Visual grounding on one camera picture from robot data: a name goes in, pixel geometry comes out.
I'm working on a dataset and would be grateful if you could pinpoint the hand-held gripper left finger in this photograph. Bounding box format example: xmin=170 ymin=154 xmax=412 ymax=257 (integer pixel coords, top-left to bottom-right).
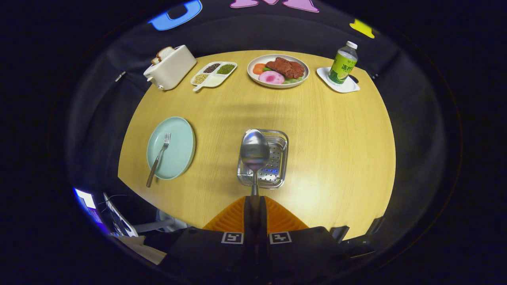
xmin=160 ymin=196 xmax=255 ymax=279

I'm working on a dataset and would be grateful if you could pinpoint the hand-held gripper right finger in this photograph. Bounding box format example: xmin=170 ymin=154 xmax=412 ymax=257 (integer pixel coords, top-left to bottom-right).
xmin=255 ymin=196 xmax=352 ymax=278

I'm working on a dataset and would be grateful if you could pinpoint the metal spoon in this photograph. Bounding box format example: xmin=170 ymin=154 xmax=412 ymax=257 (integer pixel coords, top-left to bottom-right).
xmin=240 ymin=129 xmax=271 ymax=230

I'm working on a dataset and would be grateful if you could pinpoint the metal fork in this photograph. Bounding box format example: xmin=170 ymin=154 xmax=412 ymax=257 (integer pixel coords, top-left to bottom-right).
xmin=146 ymin=132 xmax=172 ymax=188

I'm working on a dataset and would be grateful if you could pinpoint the perforated metal tray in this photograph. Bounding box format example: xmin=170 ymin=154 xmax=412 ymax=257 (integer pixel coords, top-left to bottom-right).
xmin=237 ymin=129 xmax=289 ymax=189

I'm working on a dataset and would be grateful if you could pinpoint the light green plate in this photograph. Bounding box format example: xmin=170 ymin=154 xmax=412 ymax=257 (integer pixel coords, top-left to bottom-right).
xmin=147 ymin=116 xmax=196 ymax=181

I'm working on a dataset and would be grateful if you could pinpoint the white cloth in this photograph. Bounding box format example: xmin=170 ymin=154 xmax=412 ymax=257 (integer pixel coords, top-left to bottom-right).
xmin=117 ymin=236 xmax=167 ymax=265

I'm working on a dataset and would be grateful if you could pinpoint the white round food plate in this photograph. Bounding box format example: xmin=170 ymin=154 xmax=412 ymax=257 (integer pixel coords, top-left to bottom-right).
xmin=247 ymin=54 xmax=310 ymax=89

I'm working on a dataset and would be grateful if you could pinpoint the pink ham slice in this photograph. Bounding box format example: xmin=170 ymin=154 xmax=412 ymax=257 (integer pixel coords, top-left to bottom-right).
xmin=259 ymin=70 xmax=285 ymax=85

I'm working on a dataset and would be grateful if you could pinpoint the white divided dish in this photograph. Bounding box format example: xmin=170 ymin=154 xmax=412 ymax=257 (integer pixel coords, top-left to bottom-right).
xmin=191 ymin=61 xmax=238 ymax=92

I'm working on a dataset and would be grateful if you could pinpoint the brown steak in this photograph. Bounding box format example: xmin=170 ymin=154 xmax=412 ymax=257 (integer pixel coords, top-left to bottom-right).
xmin=265 ymin=57 xmax=305 ymax=79

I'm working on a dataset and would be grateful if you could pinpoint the white square saucer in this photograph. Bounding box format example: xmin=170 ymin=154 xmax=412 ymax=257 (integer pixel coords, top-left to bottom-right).
xmin=316 ymin=66 xmax=360 ymax=93

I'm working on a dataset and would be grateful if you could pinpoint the white toaster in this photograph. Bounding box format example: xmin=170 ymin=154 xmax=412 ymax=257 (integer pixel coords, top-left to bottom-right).
xmin=143 ymin=45 xmax=197 ymax=91

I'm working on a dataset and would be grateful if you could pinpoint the green label bottle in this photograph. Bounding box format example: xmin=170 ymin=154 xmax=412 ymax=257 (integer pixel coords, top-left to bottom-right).
xmin=328 ymin=41 xmax=358 ymax=85

